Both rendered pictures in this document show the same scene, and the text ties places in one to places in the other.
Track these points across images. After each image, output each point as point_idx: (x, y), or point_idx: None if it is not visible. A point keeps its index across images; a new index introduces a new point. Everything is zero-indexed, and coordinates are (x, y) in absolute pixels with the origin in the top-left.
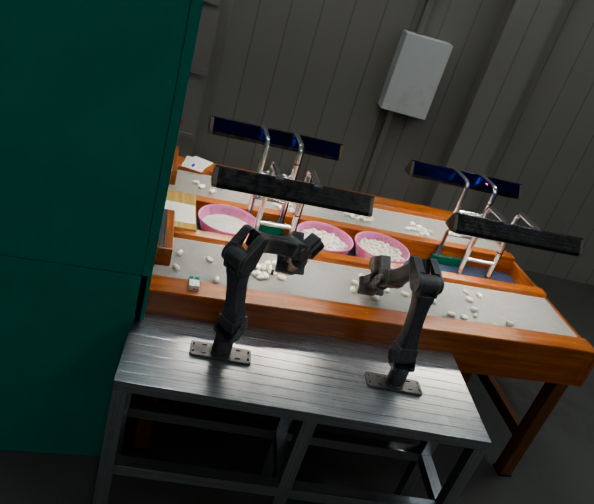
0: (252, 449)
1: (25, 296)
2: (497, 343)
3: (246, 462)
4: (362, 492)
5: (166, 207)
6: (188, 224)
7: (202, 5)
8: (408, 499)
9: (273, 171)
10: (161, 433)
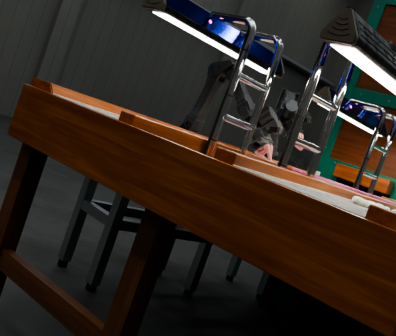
0: (215, 311)
1: None
2: None
3: (209, 305)
4: (137, 209)
5: None
6: (391, 199)
7: (370, 12)
8: (109, 203)
9: (392, 126)
10: (266, 314)
